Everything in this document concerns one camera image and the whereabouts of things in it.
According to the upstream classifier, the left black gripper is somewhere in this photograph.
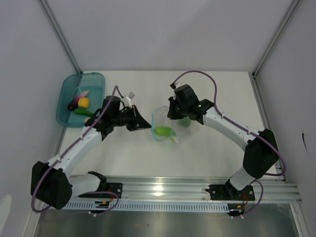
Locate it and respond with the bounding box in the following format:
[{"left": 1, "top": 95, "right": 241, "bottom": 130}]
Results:
[{"left": 112, "top": 105, "right": 151, "bottom": 132}]

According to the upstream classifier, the light green toy cucumber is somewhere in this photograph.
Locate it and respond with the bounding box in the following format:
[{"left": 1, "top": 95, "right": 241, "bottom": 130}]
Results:
[{"left": 154, "top": 126, "right": 173, "bottom": 137}]

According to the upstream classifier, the clear zip top bag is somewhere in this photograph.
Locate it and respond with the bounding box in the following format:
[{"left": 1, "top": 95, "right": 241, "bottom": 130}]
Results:
[{"left": 151, "top": 106, "right": 200, "bottom": 143}]

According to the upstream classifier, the yellow toy lemon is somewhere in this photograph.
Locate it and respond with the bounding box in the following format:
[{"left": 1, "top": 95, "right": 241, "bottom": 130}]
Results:
[{"left": 78, "top": 97, "right": 90, "bottom": 109}]

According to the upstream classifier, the green toy bell pepper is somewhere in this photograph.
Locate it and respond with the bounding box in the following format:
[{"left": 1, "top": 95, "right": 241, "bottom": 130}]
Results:
[{"left": 178, "top": 117, "right": 192, "bottom": 127}]

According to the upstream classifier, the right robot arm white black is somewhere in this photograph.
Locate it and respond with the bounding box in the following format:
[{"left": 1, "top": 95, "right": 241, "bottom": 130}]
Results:
[{"left": 167, "top": 84, "right": 279, "bottom": 199}]

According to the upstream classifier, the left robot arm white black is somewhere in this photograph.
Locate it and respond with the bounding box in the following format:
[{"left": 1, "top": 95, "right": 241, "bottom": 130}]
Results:
[{"left": 31, "top": 96, "right": 151, "bottom": 212}]

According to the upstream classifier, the dark green toy chili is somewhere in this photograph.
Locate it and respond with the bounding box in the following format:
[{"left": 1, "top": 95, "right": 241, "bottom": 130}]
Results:
[{"left": 74, "top": 109, "right": 93, "bottom": 117}]

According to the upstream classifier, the purple toy eggplant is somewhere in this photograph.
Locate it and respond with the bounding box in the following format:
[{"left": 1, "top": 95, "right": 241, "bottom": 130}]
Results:
[{"left": 67, "top": 90, "right": 89, "bottom": 111}]

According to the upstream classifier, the teal plastic bin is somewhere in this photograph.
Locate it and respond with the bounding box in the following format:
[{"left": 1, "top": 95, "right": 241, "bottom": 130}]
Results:
[{"left": 56, "top": 72, "right": 105, "bottom": 128}]

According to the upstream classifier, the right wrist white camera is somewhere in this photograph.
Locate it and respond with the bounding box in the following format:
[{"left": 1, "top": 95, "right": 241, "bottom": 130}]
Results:
[{"left": 170, "top": 82, "right": 183, "bottom": 90}]

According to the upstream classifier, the wrist white camera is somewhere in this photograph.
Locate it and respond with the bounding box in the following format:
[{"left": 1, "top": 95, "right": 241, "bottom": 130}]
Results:
[
  {"left": 170, "top": 82, "right": 183, "bottom": 90},
  {"left": 124, "top": 92, "right": 135, "bottom": 107}
]

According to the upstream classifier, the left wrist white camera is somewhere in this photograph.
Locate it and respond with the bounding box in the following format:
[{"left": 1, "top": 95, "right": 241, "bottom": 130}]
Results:
[{"left": 124, "top": 92, "right": 135, "bottom": 107}]

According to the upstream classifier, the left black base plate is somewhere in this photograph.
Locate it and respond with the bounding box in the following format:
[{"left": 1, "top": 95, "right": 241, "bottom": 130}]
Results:
[{"left": 79, "top": 183, "right": 123, "bottom": 198}]

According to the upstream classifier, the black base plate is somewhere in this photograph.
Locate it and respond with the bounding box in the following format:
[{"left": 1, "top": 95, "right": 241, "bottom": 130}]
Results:
[
  {"left": 79, "top": 183, "right": 123, "bottom": 198},
  {"left": 205, "top": 184, "right": 255, "bottom": 201}
]

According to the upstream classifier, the white slotted cable duct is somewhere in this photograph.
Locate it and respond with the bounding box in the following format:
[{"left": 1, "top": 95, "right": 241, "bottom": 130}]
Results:
[{"left": 63, "top": 200, "right": 230, "bottom": 213}]

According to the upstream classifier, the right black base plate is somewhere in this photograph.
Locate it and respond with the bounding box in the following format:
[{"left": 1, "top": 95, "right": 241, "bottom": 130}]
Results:
[{"left": 205, "top": 184, "right": 255, "bottom": 201}]

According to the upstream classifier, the aluminium mounting rail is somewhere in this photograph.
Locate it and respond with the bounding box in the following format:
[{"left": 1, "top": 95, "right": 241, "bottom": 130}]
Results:
[{"left": 106, "top": 176, "right": 302, "bottom": 203}]

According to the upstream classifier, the right aluminium frame post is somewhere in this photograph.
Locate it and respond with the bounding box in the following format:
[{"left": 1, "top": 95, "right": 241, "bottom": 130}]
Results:
[{"left": 251, "top": 0, "right": 304, "bottom": 77}]

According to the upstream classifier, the aluminium frame post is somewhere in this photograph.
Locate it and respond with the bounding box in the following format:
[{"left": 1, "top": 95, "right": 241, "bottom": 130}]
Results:
[
  {"left": 38, "top": 0, "right": 82, "bottom": 74},
  {"left": 251, "top": 0, "right": 304, "bottom": 77}
]

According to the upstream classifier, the left aluminium frame post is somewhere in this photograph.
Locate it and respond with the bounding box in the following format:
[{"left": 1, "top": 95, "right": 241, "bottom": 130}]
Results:
[{"left": 38, "top": 0, "right": 82, "bottom": 74}]

